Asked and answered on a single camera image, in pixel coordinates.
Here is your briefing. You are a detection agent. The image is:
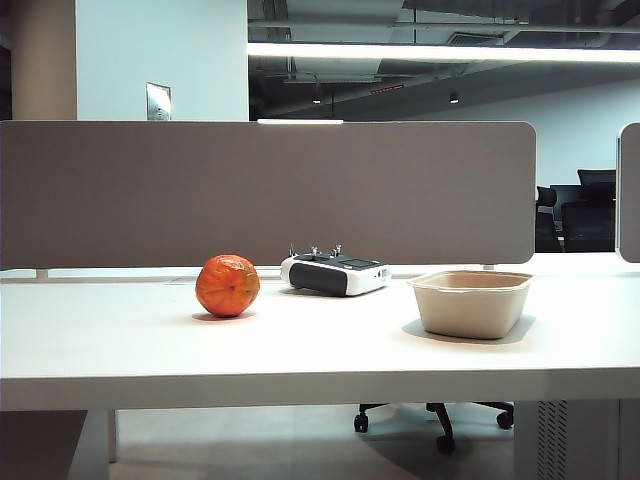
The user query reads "orange fruit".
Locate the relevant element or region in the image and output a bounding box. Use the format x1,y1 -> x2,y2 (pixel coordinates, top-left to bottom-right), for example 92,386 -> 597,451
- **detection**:
195,253 -> 262,318

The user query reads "beige paper lunchbox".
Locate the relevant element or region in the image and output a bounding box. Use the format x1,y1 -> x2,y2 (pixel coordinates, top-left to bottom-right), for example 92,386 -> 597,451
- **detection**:
405,270 -> 537,341

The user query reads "white grey remote controller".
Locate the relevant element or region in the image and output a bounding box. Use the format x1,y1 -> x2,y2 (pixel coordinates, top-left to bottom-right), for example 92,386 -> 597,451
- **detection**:
279,243 -> 392,298

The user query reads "large grey desk divider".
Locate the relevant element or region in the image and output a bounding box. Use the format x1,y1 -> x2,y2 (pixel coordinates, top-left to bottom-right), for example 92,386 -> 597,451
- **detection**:
0,120 -> 538,271

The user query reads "short white light bar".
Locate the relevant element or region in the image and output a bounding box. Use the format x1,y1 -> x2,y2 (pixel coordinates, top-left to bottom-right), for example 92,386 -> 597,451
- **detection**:
257,118 -> 345,125

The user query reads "long ceiling light strip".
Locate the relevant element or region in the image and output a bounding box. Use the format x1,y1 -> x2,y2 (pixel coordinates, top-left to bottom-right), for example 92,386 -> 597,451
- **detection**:
247,41 -> 640,64

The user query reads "black office chair base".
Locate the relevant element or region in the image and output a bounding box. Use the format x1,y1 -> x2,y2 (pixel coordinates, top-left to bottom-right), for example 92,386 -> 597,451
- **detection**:
353,401 -> 515,455

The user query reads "black office chair with headrest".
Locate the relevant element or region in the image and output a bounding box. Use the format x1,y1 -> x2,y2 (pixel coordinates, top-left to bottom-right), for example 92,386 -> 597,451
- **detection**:
536,185 -> 565,253

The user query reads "ceiling air vent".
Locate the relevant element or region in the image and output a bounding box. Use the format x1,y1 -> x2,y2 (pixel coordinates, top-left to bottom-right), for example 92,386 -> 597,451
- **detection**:
449,30 -> 511,44

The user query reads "black mesh office chair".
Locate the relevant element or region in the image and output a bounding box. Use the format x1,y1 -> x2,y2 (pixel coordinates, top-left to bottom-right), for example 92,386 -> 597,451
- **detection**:
559,199 -> 617,253

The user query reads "black chair backrest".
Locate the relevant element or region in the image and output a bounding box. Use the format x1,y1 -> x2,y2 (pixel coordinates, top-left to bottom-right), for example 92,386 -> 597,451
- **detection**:
577,168 -> 617,188

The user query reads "white table leg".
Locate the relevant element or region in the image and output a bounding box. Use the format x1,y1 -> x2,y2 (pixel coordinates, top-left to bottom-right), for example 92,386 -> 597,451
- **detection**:
77,408 -> 119,466

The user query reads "white perforated table panel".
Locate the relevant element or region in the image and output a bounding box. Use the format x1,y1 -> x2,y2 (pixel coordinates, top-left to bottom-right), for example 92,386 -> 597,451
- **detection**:
514,399 -> 621,480

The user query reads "grey desk divider white-edged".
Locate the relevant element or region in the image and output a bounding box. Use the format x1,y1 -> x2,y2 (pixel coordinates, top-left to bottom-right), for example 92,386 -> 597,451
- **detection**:
615,122 -> 640,264

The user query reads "metal wall plate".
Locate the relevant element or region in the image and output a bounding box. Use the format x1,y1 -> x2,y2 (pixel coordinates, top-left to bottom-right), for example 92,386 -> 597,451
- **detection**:
145,81 -> 172,122

